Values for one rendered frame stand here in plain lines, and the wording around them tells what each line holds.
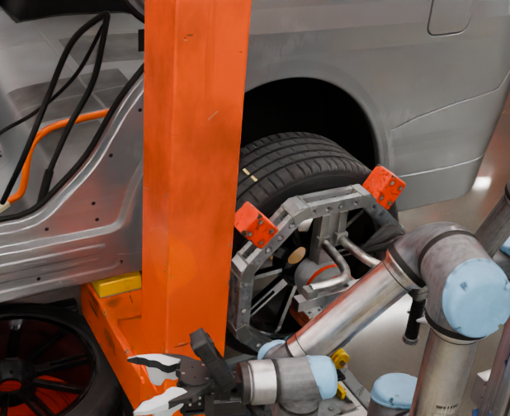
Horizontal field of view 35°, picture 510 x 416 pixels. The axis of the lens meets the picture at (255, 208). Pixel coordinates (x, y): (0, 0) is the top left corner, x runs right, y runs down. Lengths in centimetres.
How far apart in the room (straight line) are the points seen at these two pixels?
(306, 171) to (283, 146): 14
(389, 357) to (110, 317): 141
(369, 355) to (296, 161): 139
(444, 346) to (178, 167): 64
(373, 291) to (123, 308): 110
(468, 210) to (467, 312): 322
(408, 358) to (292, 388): 207
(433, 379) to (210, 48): 74
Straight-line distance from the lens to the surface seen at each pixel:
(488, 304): 137
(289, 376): 140
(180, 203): 172
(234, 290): 220
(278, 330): 247
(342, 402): 298
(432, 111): 278
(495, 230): 215
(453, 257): 138
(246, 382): 138
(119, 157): 227
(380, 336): 352
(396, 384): 173
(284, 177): 215
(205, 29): 158
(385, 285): 149
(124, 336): 233
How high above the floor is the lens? 218
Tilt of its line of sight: 31 degrees down
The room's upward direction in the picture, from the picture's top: 5 degrees clockwise
